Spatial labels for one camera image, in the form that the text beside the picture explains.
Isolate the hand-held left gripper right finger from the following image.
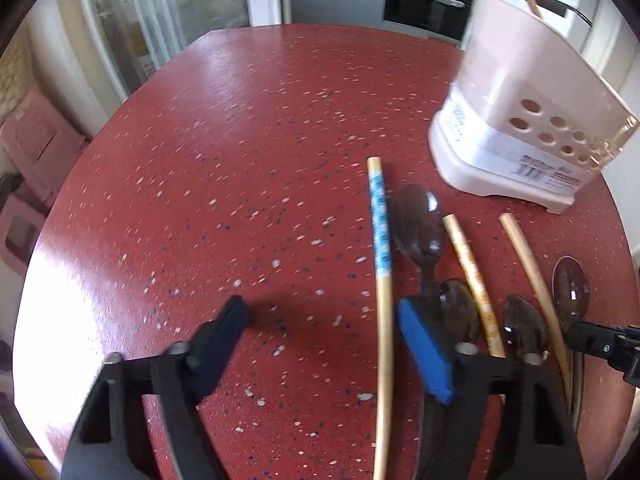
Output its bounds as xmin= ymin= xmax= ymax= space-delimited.
xmin=397 ymin=297 xmax=587 ymax=480

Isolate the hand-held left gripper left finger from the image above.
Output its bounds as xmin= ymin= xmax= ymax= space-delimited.
xmin=60 ymin=295 xmax=249 ymax=480

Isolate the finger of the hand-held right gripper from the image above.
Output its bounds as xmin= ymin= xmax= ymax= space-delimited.
xmin=565 ymin=322 xmax=640 ymax=389

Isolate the dark clear plastic spoon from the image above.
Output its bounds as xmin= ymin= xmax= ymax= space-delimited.
xmin=502 ymin=294 xmax=550 ymax=364
xmin=551 ymin=256 xmax=592 ymax=433
xmin=389 ymin=183 xmax=453 ymax=480
xmin=437 ymin=277 xmax=482 ymax=348

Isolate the orange patterned bamboo chopstick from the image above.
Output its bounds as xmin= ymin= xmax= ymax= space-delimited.
xmin=443 ymin=214 xmax=507 ymax=359

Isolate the blue patterned bamboo chopstick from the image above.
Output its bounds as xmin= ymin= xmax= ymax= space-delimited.
xmin=366 ymin=156 xmax=397 ymax=480

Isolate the pink and white utensil holder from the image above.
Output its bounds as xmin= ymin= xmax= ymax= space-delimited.
xmin=428 ymin=0 xmax=640 ymax=216

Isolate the pink plastic stool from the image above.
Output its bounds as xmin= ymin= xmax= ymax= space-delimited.
xmin=0 ymin=194 xmax=47 ymax=277
xmin=0 ymin=85 xmax=90 ymax=202

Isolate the glass sliding door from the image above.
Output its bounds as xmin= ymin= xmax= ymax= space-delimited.
xmin=84 ymin=0 xmax=251 ymax=98

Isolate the black built-in oven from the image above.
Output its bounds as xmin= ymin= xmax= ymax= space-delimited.
xmin=382 ymin=0 xmax=477 ymax=47

